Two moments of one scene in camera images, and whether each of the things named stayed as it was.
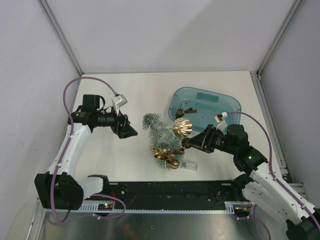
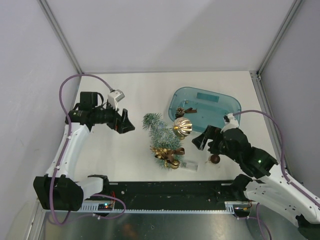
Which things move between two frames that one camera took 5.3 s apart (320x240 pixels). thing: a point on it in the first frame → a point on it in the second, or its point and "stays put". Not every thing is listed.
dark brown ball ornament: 185,144 → 215,158
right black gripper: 203,140 stays put
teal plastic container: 201,106 stays put
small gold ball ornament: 176,163 stays put
